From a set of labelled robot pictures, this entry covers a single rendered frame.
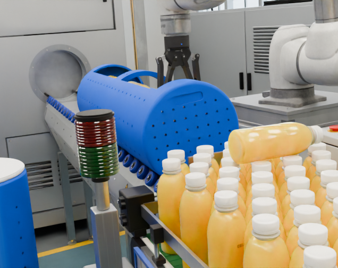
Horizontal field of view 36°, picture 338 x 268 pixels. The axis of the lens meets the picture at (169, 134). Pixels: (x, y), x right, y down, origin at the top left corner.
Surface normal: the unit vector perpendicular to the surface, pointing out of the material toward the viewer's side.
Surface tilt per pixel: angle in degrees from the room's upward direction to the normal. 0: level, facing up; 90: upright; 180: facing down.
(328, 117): 90
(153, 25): 90
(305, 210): 0
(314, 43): 94
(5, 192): 90
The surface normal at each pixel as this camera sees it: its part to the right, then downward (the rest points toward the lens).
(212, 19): -0.88, 0.16
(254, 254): -0.65, -0.12
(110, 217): 0.36, 0.18
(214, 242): -0.62, 0.21
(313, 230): -0.07, -0.97
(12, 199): 0.87, 0.05
